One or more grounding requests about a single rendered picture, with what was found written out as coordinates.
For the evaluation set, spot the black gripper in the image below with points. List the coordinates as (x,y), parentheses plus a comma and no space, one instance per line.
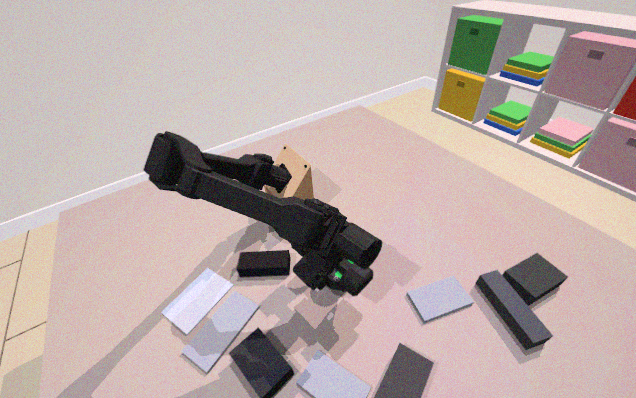
(354,279)

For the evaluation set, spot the dark grey controller unit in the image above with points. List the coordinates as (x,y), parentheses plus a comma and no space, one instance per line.
(336,276)

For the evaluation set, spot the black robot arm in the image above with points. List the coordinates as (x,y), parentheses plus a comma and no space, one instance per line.
(201,175)

